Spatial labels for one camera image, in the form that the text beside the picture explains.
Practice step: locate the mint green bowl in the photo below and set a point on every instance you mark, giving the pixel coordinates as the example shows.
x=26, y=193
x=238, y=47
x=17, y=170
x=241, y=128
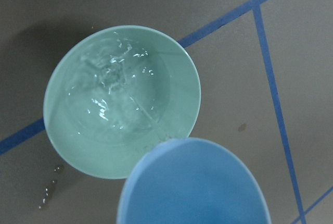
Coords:
x=117, y=94

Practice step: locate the light blue plastic cup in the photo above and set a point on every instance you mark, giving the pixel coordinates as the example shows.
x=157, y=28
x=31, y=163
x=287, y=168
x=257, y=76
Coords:
x=191, y=180

